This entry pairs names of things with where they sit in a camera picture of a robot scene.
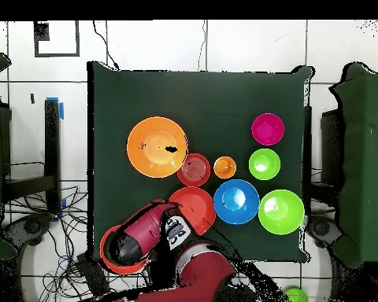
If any large orange bowl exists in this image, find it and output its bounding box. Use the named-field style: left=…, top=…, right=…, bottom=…
left=126, top=116, right=189, bottom=179

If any large red bowl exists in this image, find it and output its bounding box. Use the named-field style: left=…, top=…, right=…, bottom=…
left=169, top=186, right=217, bottom=236
left=98, top=223, right=152, bottom=275

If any large green bowl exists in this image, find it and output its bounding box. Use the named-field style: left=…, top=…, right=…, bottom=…
left=258, top=189, right=306, bottom=236

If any blue tape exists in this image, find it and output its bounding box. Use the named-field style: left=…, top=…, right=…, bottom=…
left=45, top=96, right=65, bottom=120

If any tangle of black cables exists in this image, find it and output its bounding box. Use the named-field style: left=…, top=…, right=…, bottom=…
left=2, top=185, right=146, bottom=302

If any dark green table cloth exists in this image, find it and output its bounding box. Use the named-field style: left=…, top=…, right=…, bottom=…
left=87, top=61, right=316, bottom=264

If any small red bowl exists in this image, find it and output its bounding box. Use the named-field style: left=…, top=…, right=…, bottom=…
left=176, top=153, right=212, bottom=187

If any thin black cable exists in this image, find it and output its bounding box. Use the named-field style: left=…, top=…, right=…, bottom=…
left=197, top=20, right=208, bottom=72
left=92, top=20, right=120, bottom=70

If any small green bowl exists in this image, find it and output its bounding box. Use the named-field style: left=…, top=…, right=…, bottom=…
left=248, top=148, right=282, bottom=181

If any pink bowl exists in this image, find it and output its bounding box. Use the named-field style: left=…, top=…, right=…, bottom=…
left=250, top=112, right=285, bottom=146

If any orange cup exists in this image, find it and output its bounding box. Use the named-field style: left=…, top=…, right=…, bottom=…
left=213, top=156, right=238, bottom=180

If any blue bowl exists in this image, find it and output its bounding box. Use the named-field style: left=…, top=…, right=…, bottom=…
left=213, top=179, right=261, bottom=226

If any black stool frame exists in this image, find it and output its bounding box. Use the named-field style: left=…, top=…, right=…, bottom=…
left=303, top=106, right=346, bottom=218
left=1, top=99, right=62, bottom=215

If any green bowl on floor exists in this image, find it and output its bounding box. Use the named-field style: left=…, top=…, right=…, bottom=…
left=283, top=285, right=309, bottom=302

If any black power strip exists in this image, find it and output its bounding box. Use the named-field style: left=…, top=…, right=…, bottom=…
left=75, top=252, right=111, bottom=299

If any black chair base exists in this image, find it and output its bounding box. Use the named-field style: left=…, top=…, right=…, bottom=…
left=305, top=216, right=344, bottom=249
left=0, top=212, right=54, bottom=248

